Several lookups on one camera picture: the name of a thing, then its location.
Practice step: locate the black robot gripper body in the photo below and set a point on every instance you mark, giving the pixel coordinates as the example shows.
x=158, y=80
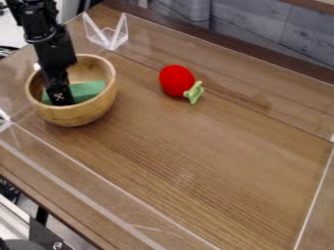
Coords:
x=47, y=35

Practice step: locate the clear acrylic corner bracket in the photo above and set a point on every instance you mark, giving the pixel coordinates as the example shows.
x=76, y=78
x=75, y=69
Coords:
x=106, y=37

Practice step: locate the green rectangular block stick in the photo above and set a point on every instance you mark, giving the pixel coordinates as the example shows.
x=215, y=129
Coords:
x=84, y=90

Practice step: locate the red plush strawberry toy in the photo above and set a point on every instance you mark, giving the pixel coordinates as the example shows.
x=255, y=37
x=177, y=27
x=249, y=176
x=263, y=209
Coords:
x=179, y=83

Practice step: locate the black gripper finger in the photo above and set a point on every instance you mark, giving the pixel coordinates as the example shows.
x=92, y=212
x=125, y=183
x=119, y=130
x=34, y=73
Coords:
x=59, y=95

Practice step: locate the grey post behind table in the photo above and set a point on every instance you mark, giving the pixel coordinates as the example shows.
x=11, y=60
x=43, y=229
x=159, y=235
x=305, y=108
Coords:
x=59, y=8

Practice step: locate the black table clamp mount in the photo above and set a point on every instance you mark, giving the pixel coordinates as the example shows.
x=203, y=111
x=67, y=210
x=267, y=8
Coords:
x=23, y=233

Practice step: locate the light wooden bowl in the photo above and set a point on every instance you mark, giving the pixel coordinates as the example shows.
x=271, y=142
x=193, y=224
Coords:
x=90, y=69

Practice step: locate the clear acrylic table barrier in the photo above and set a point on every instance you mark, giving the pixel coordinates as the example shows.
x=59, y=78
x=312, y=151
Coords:
x=229, y=174

